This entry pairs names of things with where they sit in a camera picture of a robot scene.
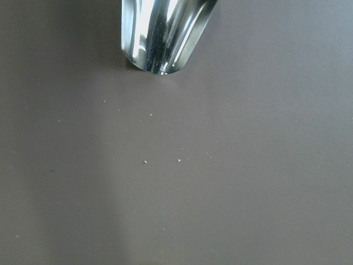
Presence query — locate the metal scoop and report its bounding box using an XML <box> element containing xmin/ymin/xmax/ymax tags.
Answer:
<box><xmin>121</xmin><ymin>0</ymin><xmax>217</xmax><ymax>76</ymax></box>

